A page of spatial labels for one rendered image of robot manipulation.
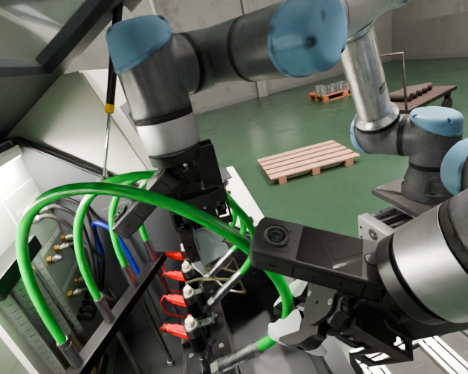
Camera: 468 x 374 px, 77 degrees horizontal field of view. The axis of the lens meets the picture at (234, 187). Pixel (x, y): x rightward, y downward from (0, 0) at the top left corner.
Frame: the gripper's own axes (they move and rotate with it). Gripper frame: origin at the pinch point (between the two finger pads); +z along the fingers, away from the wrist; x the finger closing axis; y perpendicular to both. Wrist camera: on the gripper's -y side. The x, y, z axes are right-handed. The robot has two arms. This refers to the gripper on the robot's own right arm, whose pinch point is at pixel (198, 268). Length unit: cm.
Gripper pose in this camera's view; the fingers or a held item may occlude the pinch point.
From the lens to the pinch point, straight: 49.7
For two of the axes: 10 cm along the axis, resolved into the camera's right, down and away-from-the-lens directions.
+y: 9.6, -2.8, 0.9
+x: -2.0, -3.8, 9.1
